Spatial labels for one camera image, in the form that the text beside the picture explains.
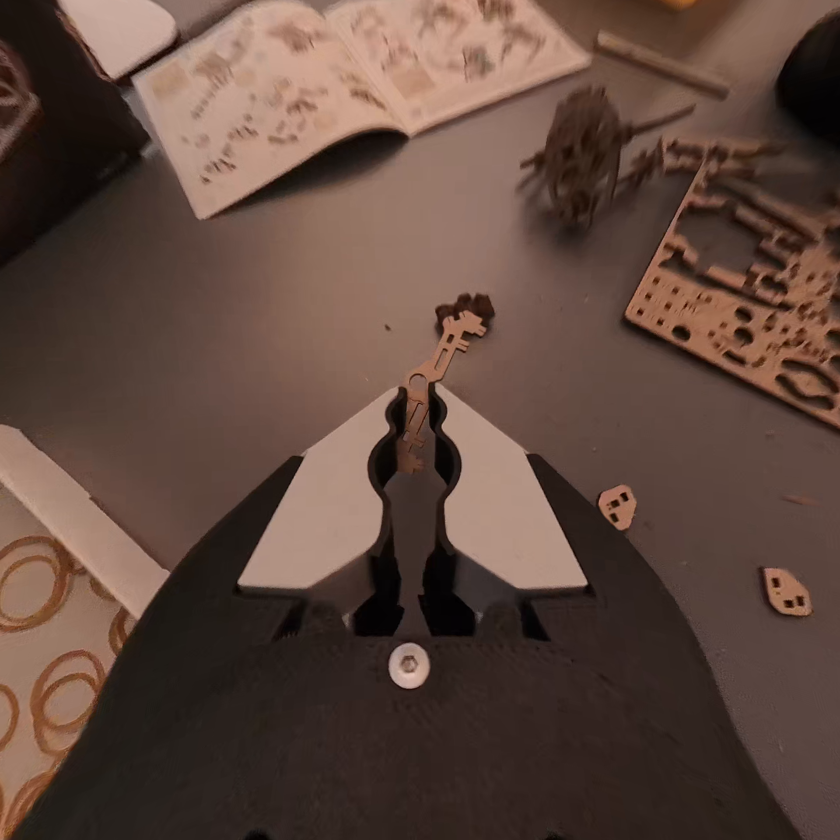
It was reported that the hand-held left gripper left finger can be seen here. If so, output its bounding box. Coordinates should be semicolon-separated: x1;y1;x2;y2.
238;386;401;634

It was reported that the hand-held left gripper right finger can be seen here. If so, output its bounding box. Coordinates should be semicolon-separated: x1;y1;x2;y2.
430;385;589;636

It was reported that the small pentagon wooden piece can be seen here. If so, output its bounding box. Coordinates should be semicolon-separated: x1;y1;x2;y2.
596;483;639;532
761;566;814;618

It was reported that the wooden strip part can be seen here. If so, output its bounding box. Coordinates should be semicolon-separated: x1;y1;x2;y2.
395;308;494;475

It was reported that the wooden laser-cut parts sheet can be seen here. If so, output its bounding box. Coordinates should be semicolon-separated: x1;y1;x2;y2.
623;156;840;432

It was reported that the dark wooden gear model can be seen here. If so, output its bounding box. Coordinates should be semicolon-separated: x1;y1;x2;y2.
517;85;698;228

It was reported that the small dark wooden assembly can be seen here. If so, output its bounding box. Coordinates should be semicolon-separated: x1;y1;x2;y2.
435;293;496;329

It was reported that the white cardboard box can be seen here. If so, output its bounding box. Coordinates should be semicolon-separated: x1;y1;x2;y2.
0;423;173;840

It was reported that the pile of rubber bands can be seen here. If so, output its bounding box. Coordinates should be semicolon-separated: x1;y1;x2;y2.
0;535;139;834

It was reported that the dark brown box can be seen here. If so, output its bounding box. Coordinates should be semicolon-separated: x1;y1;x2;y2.
0;0;151;265

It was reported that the instruction booklet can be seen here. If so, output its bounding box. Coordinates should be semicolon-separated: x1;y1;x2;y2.
131;0;593;221

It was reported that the pale wooden stick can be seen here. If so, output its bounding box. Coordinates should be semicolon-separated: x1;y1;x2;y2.
592;29;731;101

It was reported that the black rounded object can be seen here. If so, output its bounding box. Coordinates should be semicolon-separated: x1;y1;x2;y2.
776;8;840;144

